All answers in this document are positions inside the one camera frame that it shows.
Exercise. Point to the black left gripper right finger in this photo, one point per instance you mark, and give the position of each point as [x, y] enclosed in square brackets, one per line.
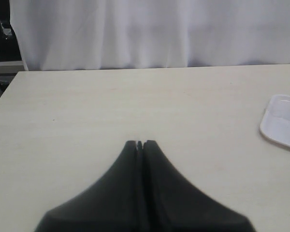
[176, 205]

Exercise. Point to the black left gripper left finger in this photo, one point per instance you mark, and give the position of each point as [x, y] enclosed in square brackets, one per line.
[109, 205]

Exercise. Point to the white rectangular plastic tray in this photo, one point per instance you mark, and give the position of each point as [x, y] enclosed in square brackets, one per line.
[275, 129]

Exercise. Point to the white backdrop curtain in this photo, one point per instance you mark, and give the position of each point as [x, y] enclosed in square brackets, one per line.
[119, 34]

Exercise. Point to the dark equipment behind curtain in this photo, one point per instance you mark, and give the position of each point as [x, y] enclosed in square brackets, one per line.
[9, 49]

